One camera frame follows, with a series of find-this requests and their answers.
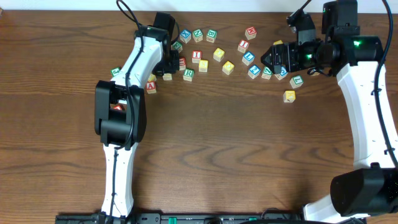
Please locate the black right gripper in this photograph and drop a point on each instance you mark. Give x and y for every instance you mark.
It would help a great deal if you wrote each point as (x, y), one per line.
(278, 58)

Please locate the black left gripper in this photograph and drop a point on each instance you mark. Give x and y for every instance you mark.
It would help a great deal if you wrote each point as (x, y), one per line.
(170, 66)

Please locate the green R block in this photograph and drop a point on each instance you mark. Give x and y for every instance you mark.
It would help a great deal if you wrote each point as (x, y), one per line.
(188, 75)

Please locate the yellow O block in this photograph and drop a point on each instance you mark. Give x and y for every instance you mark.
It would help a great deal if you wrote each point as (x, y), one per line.
(228, 67)

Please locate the yellow C block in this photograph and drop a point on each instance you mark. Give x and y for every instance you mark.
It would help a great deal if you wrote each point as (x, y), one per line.
(218, 54)

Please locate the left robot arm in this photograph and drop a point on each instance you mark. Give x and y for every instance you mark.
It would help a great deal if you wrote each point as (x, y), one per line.
(122, 131)

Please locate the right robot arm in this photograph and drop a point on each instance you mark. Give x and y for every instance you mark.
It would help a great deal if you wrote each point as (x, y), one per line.
(358, 63)

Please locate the red Y block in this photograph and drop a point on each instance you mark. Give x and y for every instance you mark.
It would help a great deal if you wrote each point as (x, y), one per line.
(167, 76)

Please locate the red U block centre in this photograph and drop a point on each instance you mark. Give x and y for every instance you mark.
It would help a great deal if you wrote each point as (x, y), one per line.
(182, 64)

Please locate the red u block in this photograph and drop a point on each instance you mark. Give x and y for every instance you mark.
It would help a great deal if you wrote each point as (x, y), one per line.
(118, 107)
(182, 64)

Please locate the blue 5 block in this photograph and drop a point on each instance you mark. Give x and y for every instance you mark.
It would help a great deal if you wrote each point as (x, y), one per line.
(283, 73)

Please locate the yellow M block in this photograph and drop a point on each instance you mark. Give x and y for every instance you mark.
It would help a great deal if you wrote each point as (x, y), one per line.
(278, 42)

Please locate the green E block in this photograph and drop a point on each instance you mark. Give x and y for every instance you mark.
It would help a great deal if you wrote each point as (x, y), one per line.
(177, 46)

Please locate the yellow block left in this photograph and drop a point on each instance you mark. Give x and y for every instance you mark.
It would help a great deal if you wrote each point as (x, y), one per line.
(152, 78)

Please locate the green 7 block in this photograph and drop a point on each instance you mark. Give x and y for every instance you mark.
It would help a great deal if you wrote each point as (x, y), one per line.
(296, 81)

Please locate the red I block left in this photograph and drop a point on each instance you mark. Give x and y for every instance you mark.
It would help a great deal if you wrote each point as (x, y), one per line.
(196, 56)

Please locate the red i block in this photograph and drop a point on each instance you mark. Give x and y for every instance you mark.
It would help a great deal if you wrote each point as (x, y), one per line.
(243, 46)
(196, 56)

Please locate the green Z block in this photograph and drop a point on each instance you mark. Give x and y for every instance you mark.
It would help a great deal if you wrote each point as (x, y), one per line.
(266, 73)

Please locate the red A block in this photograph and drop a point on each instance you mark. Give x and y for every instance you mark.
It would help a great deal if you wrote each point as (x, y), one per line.
(151, 87)

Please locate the blue X block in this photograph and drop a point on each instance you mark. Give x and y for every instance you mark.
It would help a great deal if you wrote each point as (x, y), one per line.
(185, 36)

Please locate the yellow S block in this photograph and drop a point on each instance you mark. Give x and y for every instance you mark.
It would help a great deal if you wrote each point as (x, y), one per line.
(203, 66)

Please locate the blue 2 block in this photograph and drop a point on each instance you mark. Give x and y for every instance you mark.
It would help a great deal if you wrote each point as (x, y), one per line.
(254, 71)

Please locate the yellow K block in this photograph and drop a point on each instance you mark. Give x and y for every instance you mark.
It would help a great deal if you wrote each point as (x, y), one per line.
(289, 96)

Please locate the green N block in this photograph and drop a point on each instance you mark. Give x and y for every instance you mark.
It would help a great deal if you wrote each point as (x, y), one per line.
(197, 35)

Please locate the blue L block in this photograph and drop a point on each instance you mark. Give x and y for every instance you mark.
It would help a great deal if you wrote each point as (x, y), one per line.
(248, 58)

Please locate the red H block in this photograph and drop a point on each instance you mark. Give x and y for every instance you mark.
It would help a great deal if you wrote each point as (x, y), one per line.
(250, 33)

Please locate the red I block right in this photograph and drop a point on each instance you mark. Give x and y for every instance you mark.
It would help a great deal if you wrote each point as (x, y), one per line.
(243, 46)

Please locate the green B block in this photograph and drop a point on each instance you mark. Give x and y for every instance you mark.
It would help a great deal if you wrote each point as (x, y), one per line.
(211, 35)

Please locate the green J block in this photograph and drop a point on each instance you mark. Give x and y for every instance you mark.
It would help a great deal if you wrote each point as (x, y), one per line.
(115, 71)

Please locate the red U block left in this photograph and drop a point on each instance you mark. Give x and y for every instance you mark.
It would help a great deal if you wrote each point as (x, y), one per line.
(118, 107)

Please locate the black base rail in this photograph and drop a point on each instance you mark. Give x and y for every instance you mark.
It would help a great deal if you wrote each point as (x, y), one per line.
(271, 216)

